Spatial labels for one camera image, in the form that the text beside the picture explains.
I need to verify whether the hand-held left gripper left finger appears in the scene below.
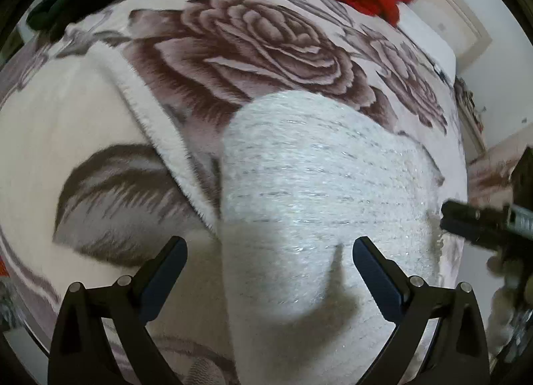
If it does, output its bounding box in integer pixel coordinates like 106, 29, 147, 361
48, 236, 188, 385

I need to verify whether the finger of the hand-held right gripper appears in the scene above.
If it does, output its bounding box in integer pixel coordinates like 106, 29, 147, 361
440, 199, 511, 250

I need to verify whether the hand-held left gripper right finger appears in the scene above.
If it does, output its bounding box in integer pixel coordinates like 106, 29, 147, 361
353, 236, 490, 385

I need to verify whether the white knit cardigan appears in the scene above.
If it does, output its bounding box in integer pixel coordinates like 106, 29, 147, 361
221, 91, 446, 385

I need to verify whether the white nightstand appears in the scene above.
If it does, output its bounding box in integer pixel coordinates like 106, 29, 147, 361
454, 77, 488, 153

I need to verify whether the white pillow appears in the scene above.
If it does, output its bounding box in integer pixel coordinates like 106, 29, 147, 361
400, 6, 456, 78

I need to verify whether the beige bed headboard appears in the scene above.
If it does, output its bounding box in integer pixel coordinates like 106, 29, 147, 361
395, 0, 494, 69

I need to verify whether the floral printed blanket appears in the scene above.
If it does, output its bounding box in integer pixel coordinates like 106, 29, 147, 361
0, 0, 467, 385

